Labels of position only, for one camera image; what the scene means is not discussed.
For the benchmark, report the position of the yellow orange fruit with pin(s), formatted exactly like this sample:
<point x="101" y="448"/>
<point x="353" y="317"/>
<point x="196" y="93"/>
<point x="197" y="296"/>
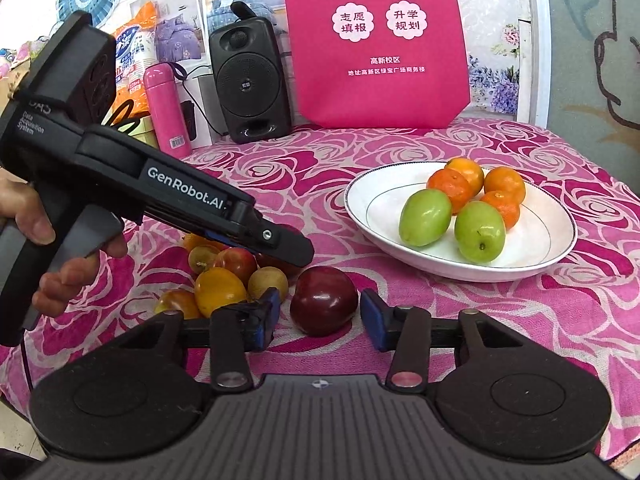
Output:
<point x="216" y="288"/>

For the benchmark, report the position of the orange-red plum front left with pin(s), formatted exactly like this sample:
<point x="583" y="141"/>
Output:
<point x="179" y="300"/>

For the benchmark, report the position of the orange tangerine back right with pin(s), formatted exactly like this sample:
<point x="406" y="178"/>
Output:
<point x="505" y="179"/>

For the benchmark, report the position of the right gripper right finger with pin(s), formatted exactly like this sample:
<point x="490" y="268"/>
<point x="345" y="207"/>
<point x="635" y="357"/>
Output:
<point x="493" y="388"/>

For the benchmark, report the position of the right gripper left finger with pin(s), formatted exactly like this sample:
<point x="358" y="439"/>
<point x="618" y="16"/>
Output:
<point x="150" y="386"/>

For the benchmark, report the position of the person's left hand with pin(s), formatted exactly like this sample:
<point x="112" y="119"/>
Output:
<point x="20" y="202"/>

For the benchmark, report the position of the red-yellow plum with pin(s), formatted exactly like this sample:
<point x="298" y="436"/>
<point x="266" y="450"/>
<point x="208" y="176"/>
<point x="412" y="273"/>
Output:
<point x="238" y="261"/>

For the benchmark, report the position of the white round plate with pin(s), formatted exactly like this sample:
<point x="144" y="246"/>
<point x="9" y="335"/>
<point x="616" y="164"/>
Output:
<point x="545" y="234"/>

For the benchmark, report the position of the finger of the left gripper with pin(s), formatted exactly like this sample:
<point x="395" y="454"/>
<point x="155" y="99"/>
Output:
<point x="246" y="227"/>

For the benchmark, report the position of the pink thermos bottle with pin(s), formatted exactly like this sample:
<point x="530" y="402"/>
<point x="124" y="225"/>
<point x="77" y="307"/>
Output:
<point x="165" y="109"/>

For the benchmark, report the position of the black speaker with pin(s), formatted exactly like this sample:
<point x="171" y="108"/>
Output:
<point x="249" y="77"/>

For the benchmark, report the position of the yellow-orange round orange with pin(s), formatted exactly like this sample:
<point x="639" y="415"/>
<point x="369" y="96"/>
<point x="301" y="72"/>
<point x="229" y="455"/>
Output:
<point x="469" y="169"/>

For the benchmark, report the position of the wrinkled dark orange tangerine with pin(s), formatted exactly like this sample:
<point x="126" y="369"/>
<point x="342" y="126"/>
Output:
<point x="454" y="185"/>

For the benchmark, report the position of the small orange tangerine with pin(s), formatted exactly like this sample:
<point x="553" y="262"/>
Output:
<point x="507" y="206"/>

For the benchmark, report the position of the green apple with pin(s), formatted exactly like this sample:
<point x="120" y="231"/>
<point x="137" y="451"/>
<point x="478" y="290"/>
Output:
<point x="480" y="232"/>
<point x="425" y="218"/>

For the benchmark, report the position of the yellow-green small plum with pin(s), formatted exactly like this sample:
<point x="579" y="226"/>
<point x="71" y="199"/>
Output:
<point x="201" y="258"/>

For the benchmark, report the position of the orange detergent bag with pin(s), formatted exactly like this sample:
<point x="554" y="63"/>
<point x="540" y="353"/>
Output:
<point x="135" y="52"/>

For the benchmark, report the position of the magenta tote bag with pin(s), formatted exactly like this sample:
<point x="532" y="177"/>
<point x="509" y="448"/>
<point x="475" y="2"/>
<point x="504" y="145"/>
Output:
<point x="378" y="63"/>

